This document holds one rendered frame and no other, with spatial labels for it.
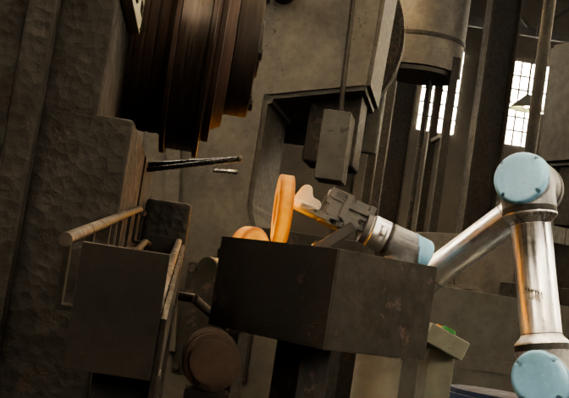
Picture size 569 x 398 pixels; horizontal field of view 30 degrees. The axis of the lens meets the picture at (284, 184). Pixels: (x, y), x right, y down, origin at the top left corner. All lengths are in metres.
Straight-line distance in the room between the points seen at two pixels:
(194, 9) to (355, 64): 2.92
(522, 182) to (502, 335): 2.08
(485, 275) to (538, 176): 3.80
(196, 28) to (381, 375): 1.17
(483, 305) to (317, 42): 1.43
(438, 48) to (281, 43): 6.21
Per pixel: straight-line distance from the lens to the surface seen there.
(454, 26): 11.13
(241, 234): 2.51
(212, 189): 4.80
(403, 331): 1.54
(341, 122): 4.54
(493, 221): 2.46
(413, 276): 1.54
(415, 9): 11.05
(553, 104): 5.89
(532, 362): 2.24
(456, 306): 4.20
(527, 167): 2.30
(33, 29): 1.63
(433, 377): 2.80
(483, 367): 4.28
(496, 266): 6.00
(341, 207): 2.37
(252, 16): 2.01
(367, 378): 2.73
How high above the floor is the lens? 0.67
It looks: 5 degrees up
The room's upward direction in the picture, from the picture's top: 9 degrees clockwise
